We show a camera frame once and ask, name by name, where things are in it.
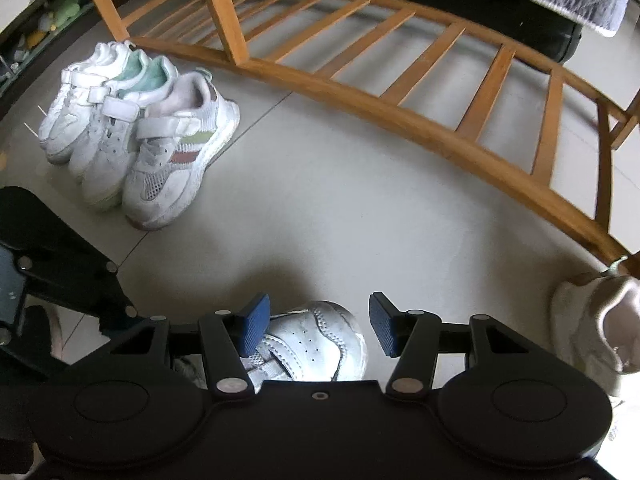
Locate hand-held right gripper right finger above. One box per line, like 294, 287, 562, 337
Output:
368, 292, 538, 402

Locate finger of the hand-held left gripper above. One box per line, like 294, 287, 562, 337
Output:
17, 225, 140, 333

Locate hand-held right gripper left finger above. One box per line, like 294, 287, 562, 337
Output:
110, 294, 272, 401

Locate white grey sneaker dark trim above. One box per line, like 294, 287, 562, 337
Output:
172, 300, 369, 391

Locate white sneaker mint lining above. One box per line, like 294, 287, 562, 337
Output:
67, 52, 153, 183
80, 56, 181, 211

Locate white velcro sneaker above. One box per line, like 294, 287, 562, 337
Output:
46, 44, 138, 166
38, 42, 121, 160

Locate white mesh sneaker pink sole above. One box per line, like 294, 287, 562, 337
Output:
121, 71, 242, 232
550, 256, 640, 398

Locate wooden shoe rack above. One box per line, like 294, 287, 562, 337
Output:
75, 0, 640, 266

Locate yellow plush toy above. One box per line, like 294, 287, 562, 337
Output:
26, 26, 52, 50

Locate green star plush toy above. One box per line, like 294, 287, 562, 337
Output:
47, 0, 85, 30

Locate black bed base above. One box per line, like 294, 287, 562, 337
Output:
237, 0, 585, 64

